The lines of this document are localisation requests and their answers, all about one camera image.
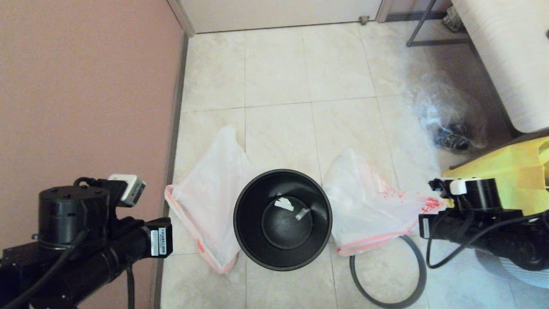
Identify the grey bin rim ring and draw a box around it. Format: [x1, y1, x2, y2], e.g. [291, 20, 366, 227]
[349, 234, 428, 309]

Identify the white ribbed round appliance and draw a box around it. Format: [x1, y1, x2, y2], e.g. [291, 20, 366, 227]
[475, 251, 549, 289]

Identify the grey patterned shoe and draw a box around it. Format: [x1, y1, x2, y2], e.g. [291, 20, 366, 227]
[442, 5, 465, 34]

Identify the yellow fabric bag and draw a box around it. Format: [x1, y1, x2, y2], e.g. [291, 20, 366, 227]
[442, 136, 549, 215]

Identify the black round trash bin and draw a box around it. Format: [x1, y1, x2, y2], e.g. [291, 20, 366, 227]
[233, 169, 333, 272]

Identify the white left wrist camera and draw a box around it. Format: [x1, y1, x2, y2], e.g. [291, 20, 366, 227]
[107, 173, 147, 208]

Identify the black cable bundle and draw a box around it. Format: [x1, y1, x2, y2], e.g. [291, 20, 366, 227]
[432, 124, 469, 151]

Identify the white door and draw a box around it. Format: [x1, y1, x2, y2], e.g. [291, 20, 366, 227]
[179, 0, 382, 36]

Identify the white red plastic bag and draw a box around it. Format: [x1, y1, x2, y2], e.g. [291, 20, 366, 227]
[322, 148, 447, 257]

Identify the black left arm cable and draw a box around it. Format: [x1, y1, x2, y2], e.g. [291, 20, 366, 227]
[0, 177, 137, 309]

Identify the white wood-grain table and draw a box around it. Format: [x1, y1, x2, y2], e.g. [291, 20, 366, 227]
[450, 0, 549, 133]

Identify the clear crumpled plastic bag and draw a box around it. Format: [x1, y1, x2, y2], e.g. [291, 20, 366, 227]
[407, 72, 488, 151]

